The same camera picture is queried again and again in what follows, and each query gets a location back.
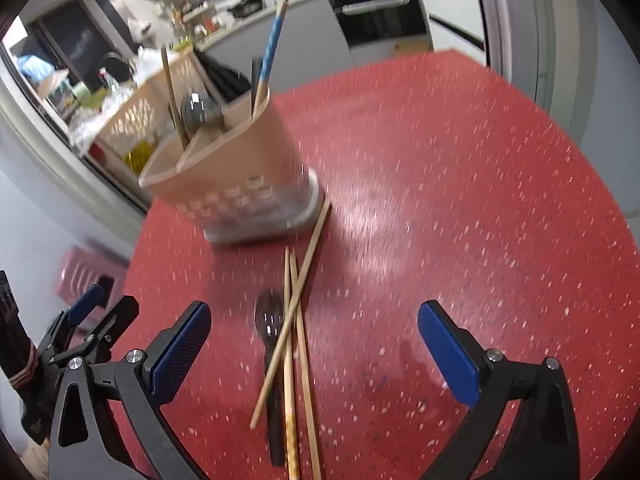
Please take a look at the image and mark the beige floral storage cart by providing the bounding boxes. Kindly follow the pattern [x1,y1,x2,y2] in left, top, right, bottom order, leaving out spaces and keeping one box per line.
[90,47,226,171]

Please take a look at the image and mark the blue patterned chopstick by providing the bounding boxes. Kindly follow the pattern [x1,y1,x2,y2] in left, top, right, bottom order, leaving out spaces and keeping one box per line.
[251,0,291,118]

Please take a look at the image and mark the white towel on oven handle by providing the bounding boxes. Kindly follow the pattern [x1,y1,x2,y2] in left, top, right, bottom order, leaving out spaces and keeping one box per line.
[334,0,411,15]

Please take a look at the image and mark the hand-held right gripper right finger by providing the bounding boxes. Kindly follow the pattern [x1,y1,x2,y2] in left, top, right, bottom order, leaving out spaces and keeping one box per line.
[417,300,583,480]

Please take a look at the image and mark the beige plastic utensil holder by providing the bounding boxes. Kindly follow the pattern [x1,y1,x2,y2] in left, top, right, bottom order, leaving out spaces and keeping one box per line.
[137,87,333,246]

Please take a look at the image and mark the white plastic bag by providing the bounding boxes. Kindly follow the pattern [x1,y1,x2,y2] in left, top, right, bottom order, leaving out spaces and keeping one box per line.
[132,45,166,81]

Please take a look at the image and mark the grey kitchen counter cabinets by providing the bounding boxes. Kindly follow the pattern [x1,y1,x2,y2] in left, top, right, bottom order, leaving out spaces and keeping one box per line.
[200,0,351,93]

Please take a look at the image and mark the yellow oil bottle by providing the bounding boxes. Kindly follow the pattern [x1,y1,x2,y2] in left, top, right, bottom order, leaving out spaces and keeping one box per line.
[122,140,153,171]

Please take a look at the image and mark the clear plastic bags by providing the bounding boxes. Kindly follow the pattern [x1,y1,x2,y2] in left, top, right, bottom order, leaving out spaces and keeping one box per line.
[67,95,136,153]

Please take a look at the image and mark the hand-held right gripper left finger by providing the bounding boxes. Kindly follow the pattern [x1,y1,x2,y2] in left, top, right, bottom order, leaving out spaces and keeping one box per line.
[47,301,213,480]

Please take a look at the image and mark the spice rack with bottles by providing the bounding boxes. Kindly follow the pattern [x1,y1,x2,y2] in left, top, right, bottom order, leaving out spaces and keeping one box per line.
[170,0,221,43]

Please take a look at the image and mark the black hanging cloth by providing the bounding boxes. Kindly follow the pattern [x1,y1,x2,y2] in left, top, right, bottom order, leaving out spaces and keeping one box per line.
[192,47,251,106]

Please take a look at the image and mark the black kitchen faucet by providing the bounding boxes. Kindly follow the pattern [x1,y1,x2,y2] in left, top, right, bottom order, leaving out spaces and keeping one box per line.
[97,52,133,86]

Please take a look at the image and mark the blue hanging bag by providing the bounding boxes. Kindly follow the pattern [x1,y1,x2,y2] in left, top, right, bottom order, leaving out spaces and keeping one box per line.
[17,55,53,81]

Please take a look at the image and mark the white refrigerator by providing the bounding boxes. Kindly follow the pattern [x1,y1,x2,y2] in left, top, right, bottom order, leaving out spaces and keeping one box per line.
[415,0,488,56]

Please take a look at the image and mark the black built-in oven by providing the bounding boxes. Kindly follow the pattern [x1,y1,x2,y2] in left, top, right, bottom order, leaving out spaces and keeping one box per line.
[330,0,431,51]

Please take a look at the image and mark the grey sliding door frame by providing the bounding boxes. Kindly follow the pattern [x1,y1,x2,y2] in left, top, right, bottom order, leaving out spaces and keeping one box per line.
[0,0,556,211]

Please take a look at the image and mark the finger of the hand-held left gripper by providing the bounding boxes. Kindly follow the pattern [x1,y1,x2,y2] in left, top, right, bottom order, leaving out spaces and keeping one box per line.
[37,284,106,352]
[50,295,140,367]

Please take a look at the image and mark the pink plastic stool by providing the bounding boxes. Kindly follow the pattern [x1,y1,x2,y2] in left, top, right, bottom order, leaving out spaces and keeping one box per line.
[55,245,131,306]

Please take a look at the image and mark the black wok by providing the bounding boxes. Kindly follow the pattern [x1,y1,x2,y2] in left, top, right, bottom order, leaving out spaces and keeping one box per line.
[227,0,266,18]

